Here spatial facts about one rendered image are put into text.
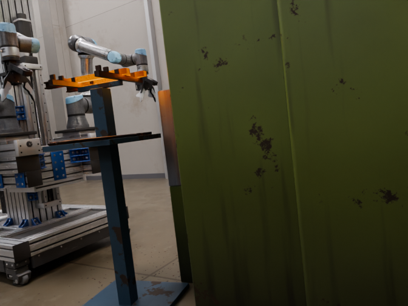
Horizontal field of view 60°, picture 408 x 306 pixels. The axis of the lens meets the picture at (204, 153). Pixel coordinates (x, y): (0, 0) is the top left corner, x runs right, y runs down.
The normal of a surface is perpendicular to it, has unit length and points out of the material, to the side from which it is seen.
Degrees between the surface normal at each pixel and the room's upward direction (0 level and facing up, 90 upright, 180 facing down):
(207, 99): 90
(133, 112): 90
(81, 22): 90
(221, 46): 90
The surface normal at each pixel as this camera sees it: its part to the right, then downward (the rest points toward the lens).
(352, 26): -0.39, 0.11
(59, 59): 0.85, -0.06
